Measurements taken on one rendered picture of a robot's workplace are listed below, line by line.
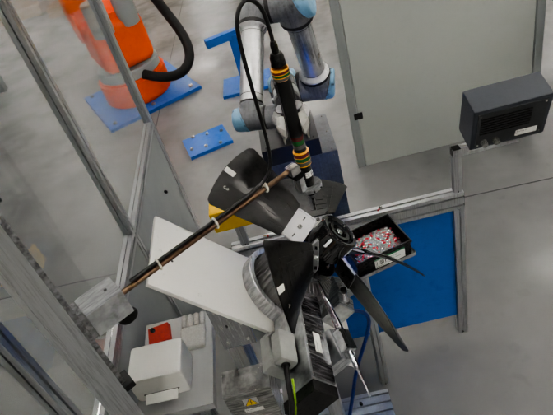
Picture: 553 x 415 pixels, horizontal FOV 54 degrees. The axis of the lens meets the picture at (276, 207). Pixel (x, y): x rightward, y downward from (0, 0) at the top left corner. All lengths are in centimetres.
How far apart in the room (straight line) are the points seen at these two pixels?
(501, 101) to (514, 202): 154
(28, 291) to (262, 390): 83
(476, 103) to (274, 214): 80
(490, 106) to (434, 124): 184
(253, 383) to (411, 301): 103
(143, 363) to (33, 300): 65
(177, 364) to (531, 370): 160
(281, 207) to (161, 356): 59
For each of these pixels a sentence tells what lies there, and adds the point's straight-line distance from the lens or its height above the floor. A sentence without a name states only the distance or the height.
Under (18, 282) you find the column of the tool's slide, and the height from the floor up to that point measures 162.
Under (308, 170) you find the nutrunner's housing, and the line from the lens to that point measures 147.
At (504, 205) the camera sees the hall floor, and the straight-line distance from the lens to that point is 339.
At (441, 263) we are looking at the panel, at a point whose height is 49.
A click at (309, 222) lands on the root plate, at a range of 152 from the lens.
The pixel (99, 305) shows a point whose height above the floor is 145.
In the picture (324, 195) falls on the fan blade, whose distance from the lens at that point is 172.
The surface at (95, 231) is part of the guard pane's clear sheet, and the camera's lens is 189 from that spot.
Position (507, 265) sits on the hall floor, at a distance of 306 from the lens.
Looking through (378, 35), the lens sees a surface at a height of 88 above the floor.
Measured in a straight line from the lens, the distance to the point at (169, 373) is 170.
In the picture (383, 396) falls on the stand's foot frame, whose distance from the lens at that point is 252.
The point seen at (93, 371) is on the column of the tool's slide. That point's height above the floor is 131.
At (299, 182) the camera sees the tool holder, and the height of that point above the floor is 137.
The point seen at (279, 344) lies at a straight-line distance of 138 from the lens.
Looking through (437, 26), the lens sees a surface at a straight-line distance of 344.
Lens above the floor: 225
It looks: 39 degrees down
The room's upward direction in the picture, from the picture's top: 17 degrees counter-clockwise
